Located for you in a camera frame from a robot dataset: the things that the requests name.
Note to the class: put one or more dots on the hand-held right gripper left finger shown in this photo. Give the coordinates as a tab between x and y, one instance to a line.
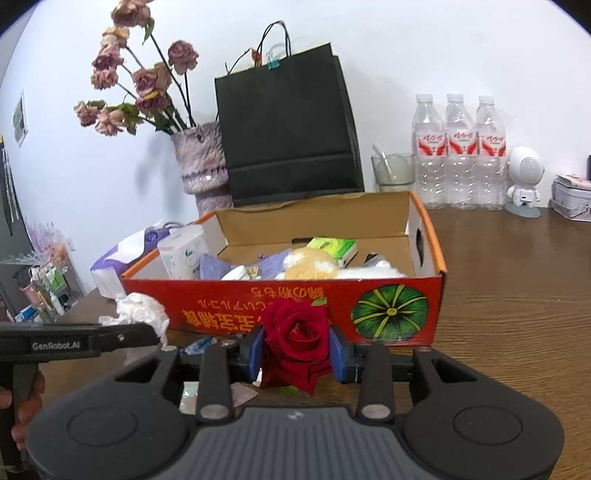
253	360

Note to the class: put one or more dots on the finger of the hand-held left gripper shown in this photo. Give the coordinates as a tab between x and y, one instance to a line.
134	336

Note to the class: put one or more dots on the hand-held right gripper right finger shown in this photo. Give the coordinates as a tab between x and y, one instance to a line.
340	360

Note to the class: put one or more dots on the white tissue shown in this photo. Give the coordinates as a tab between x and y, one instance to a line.
138	314

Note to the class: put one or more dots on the red rose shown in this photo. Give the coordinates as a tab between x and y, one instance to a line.
295	341

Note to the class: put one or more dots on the red cardboard box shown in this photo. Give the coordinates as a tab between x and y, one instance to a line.
221	314

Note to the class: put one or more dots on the blue wrapper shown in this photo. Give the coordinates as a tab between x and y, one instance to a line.
198	346

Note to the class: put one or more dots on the white wet wipes pack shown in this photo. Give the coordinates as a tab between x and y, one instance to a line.
182	251

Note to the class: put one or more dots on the purple knitted strip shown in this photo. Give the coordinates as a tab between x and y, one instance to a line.
217	267

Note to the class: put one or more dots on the white and yellow plush hamster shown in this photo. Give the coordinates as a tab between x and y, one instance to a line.
309	265

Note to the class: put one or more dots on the green tissue packet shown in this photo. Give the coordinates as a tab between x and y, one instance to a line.
334	249

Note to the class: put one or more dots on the person's left hand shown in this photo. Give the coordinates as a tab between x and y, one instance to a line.
32	401

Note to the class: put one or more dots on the purple and white tissue pack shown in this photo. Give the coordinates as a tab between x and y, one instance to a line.
120	258

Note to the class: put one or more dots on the purple ceramic vase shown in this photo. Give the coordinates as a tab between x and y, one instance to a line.
201	157

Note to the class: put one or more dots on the glass cup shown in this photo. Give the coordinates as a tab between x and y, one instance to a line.
399	175

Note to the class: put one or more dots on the white spoon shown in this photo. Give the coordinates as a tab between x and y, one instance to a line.
383	161

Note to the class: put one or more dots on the black paper bag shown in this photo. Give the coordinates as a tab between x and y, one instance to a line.
286	129

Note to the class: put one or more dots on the dried pink roses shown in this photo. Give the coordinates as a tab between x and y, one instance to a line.
147	83

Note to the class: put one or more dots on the white robot figure speaker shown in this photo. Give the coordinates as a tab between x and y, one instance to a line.
525	170

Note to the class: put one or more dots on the printed tin box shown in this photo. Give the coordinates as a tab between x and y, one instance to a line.
572	198

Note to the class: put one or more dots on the green binder clip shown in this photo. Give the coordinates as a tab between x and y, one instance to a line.
274	63

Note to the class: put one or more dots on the wall picture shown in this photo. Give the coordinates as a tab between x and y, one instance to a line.
20	117

